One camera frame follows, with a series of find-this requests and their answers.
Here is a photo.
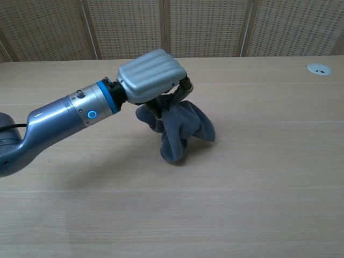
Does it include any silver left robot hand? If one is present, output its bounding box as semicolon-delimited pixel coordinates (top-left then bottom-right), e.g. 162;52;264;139
116;49;194;119

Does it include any grey microfibre cloth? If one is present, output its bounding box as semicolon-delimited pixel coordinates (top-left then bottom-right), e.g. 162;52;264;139
135;94;217;164

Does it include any woven folding screen panel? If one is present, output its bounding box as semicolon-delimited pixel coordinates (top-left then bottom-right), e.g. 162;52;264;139
240;0;344;58
0;0;99;63
82;0;169;60
161;0;255;59

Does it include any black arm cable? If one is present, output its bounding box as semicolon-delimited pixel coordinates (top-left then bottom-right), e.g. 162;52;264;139
0;123;29;132

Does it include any white cable grommet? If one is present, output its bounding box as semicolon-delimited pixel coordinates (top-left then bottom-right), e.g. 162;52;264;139
307;63;332;77

